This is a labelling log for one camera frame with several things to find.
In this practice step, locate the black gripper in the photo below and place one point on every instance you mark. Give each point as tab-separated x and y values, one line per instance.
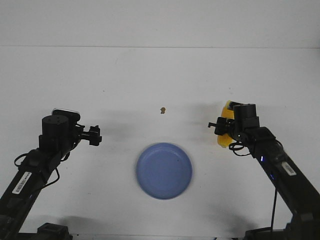
225	125
79	134

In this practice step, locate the yellow corn cob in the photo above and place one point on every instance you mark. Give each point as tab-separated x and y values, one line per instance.
227	115

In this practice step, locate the blue round plate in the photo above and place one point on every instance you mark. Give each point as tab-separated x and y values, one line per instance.
163	170

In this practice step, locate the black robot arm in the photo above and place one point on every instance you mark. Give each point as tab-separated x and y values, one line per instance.
238	127
61	133

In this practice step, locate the small brown table mark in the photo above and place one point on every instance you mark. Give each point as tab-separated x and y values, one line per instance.
163	110

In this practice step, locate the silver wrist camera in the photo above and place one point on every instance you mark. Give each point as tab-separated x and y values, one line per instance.
71	114

